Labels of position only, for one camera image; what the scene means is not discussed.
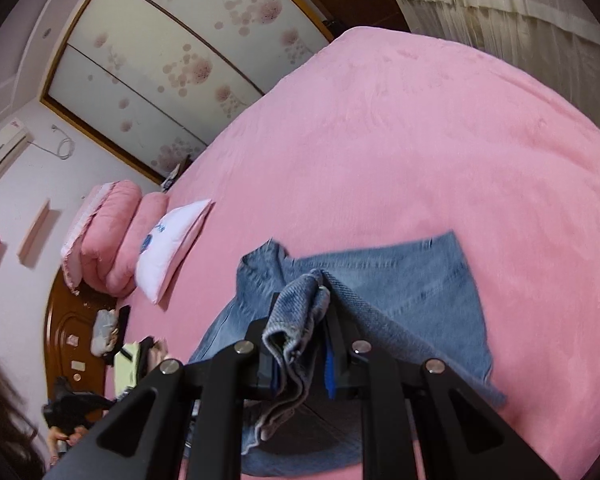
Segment blue denim jacket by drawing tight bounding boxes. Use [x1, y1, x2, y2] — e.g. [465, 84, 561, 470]
[192, 233, 505, 477]

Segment floral sliding wardrobe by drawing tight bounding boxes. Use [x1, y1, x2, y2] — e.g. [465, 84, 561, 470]
[41, 0, 332, 179]

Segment stack of folded clothes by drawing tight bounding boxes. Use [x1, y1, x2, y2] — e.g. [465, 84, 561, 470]
[90, 306, 169, 398]

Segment white air conditioner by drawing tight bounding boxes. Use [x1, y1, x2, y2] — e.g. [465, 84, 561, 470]
[0, 118, 32, 179]

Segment brown wooden headboard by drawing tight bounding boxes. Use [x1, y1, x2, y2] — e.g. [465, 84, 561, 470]
[43, 266, 119, 426]

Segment white pink pillow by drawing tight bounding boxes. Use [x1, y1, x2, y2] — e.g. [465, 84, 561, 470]
[135, 200, 213, 304]

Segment pink fleece bed blanket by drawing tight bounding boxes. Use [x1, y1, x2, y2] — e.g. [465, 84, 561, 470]
[126, 27, 600, 479]

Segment folded pink quilt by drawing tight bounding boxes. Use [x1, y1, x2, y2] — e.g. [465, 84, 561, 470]
[60, 180, 169, 298]

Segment beige window curtain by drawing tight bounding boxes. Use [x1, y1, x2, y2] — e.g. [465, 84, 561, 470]
[396, 0, 600, 128]

